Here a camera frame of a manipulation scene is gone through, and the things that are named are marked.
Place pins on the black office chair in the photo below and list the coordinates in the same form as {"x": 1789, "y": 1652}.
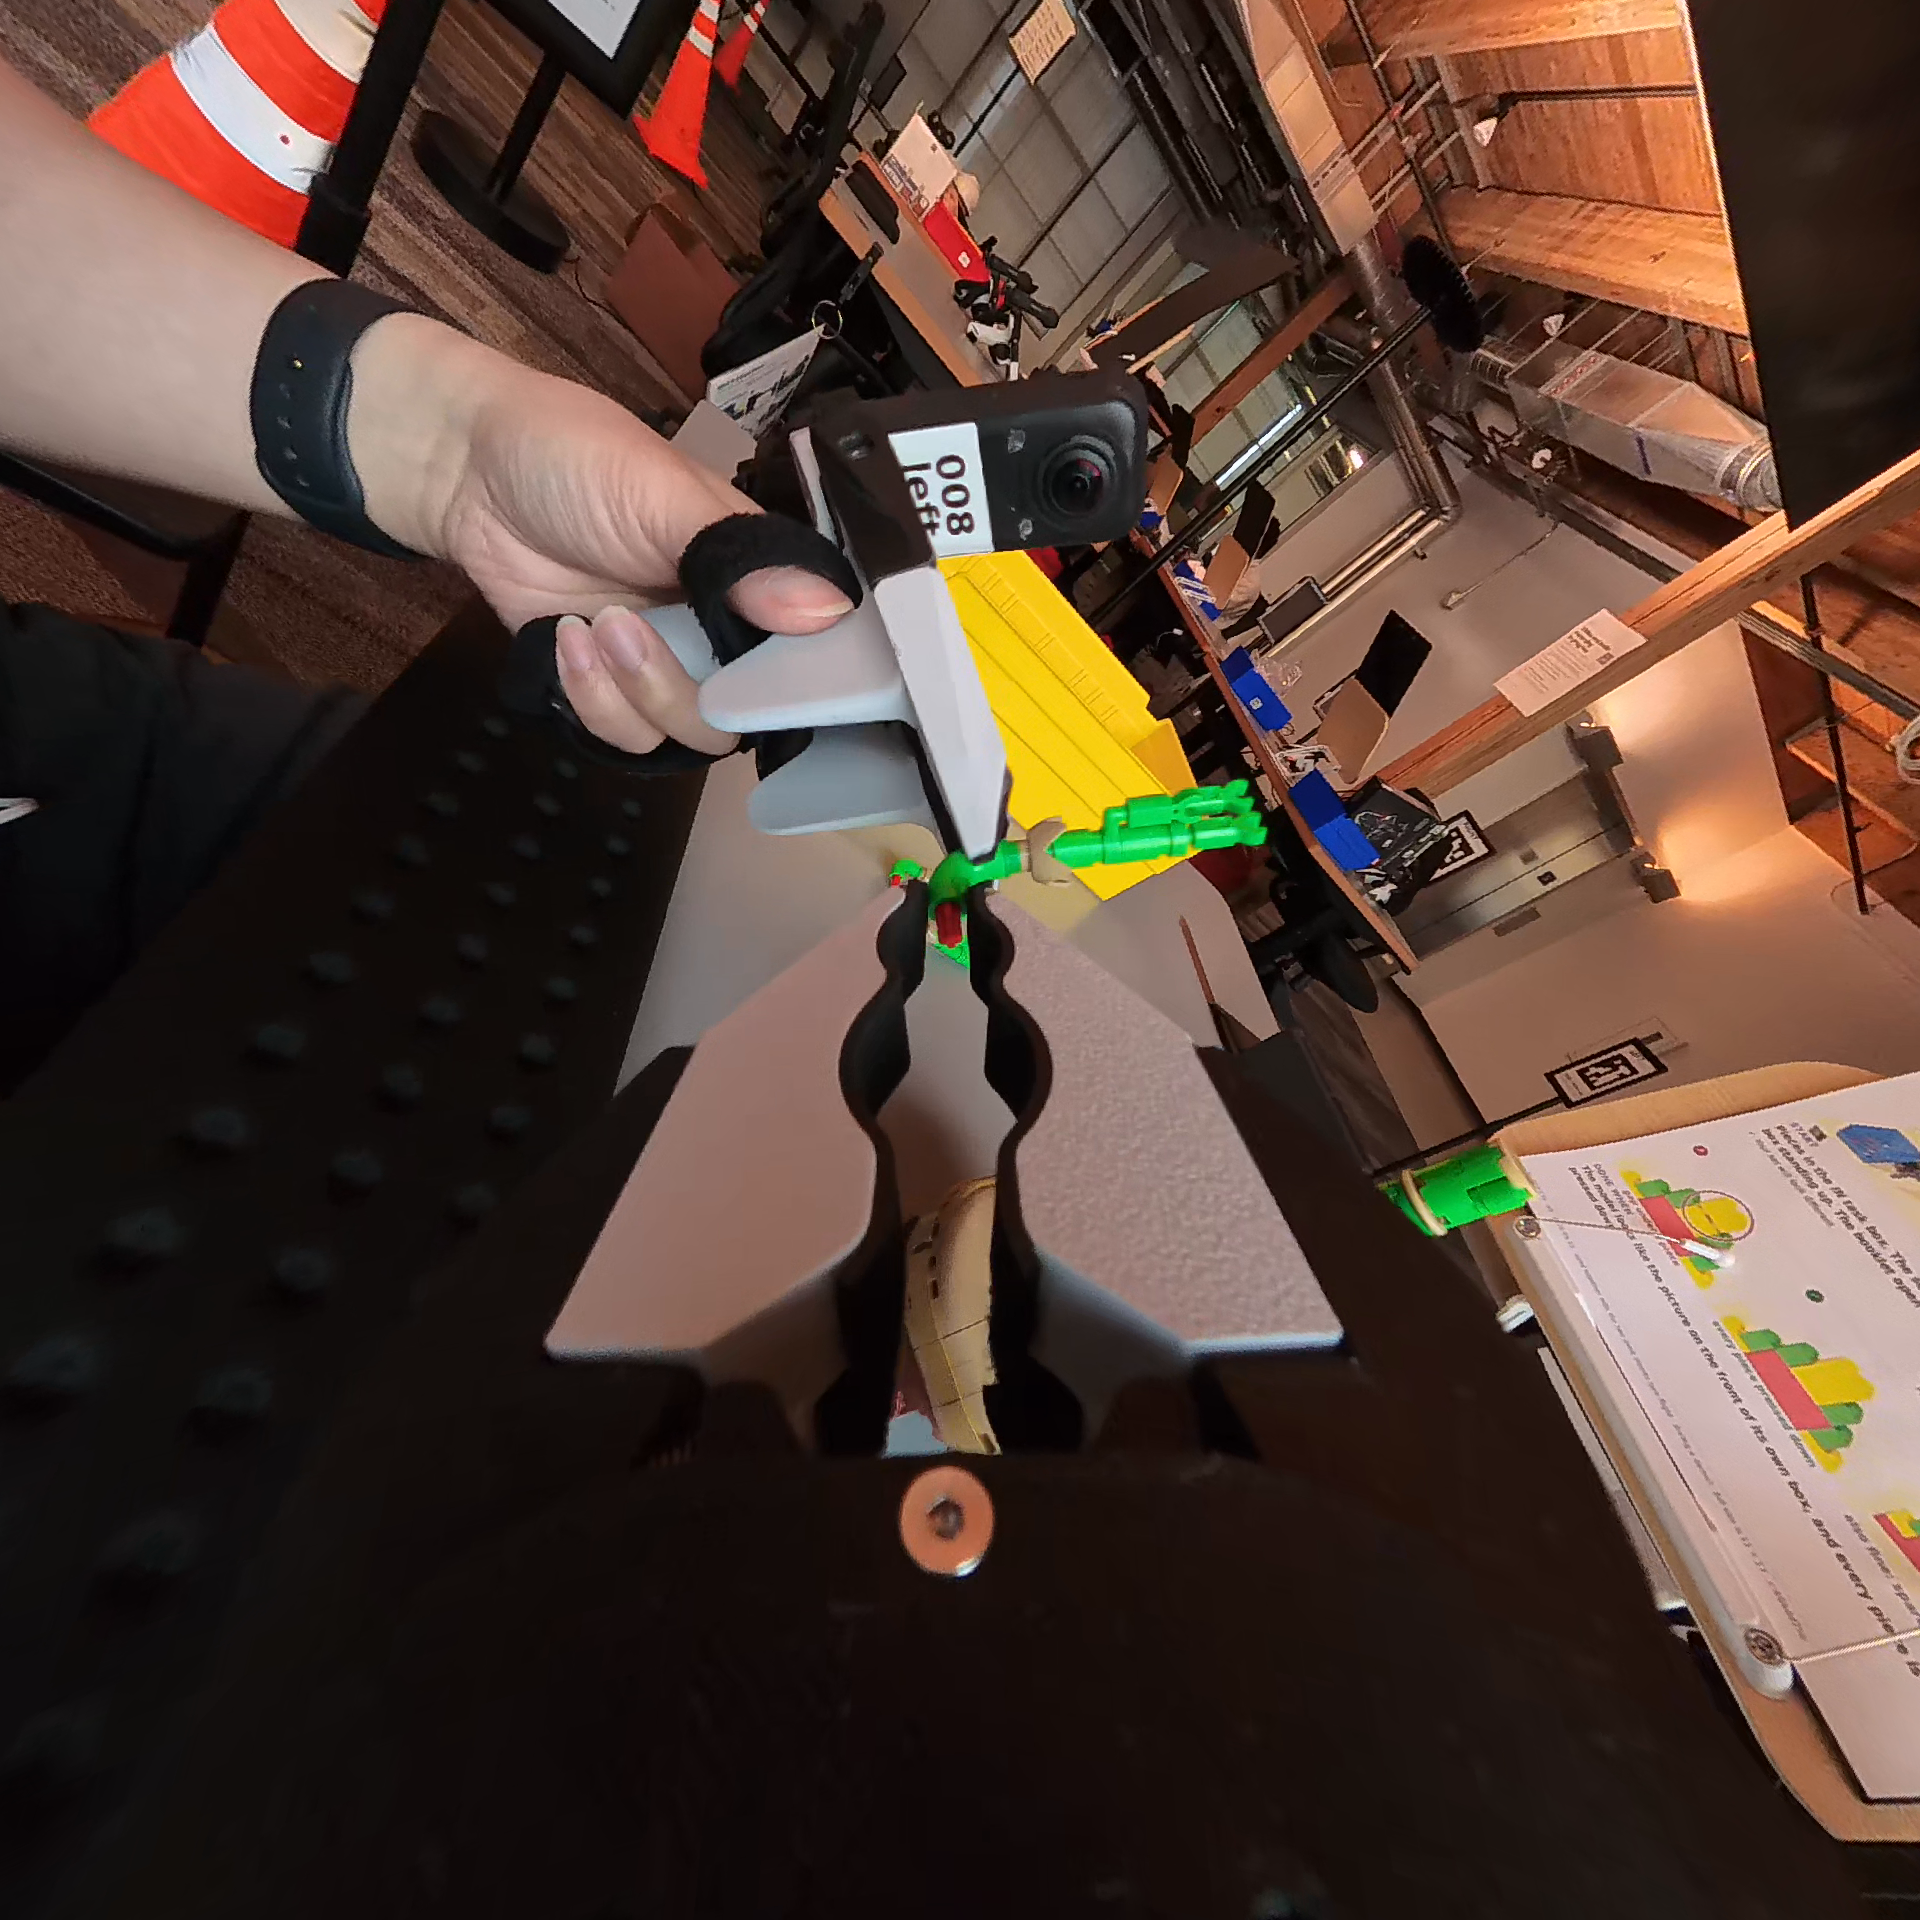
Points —
{"x": 1341, "y": 968}

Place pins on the black wrist watch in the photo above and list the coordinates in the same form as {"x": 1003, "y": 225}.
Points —
{"x": 300, "y": 405}

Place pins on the lego bamboo plant model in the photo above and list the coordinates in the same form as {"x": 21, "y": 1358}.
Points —
{"x": 953, "y": 1318}

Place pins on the black panel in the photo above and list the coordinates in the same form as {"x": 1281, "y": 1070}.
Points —
{"x": 1828, "y": 225}

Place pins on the black framed sign on stand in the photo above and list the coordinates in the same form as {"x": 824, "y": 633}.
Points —
{"x": 494, "y": 195}

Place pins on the wooden workbench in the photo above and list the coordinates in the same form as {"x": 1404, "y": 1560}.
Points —
{"x": 1388, "y": 931}

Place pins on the white laminated instruction sheet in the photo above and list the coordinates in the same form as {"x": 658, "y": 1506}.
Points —
{"x": 1798, "y": 1349}

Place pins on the small orange traffic cone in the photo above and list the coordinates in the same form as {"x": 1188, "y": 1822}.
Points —
{"x": 733, "y": 36}
{"x": 682, "y": 105}

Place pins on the green lego bamboo branch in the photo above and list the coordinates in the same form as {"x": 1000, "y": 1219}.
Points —
{"x": 1155, "y": 833}

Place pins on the yellow plastic bin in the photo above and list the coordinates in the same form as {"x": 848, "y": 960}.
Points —
{"x": 1050, "y": 674}

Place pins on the white paper notice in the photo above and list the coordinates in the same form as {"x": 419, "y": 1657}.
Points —
{"x": 1568, "y": 660}

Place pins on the brown cardboard box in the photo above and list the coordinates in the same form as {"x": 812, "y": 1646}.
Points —
{"x": 668, "y": 292}

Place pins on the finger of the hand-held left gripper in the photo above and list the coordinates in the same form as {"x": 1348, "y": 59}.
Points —
{"x": 953, "y": 690}

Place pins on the fiducial marker sign on stand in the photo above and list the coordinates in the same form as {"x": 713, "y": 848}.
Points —
{"x": 1608, "y": 1073}

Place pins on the metal ventilation duct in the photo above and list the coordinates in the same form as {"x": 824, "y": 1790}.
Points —
{"x": 1634, "y": 411}

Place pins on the large orange traffic cone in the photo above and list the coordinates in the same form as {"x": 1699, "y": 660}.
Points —
{"x": 253, "y": 105}

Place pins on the person's left forearm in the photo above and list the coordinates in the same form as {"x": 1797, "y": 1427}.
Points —
{"x": 118, "y": 300}

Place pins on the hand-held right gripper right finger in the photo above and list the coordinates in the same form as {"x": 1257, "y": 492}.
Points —
{"x": 1170, "y": 1200}

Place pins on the open laptop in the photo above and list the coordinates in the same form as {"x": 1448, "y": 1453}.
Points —
{"x": 1388, "y": 660}

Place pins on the small fiducial marker sign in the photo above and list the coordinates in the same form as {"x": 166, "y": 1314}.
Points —
{"x": 1462, "y": 840}

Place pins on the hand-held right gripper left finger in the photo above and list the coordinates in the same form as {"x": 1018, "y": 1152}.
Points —
{"x": 720, "y": 1200}

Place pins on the person's left hand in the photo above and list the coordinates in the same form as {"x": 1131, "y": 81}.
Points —
{"x": 539, "y": 480}

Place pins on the blue storage bin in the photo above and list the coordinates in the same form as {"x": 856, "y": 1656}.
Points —
{"x": 1252, "y": 681}
{"x": 1332, "y": 821}

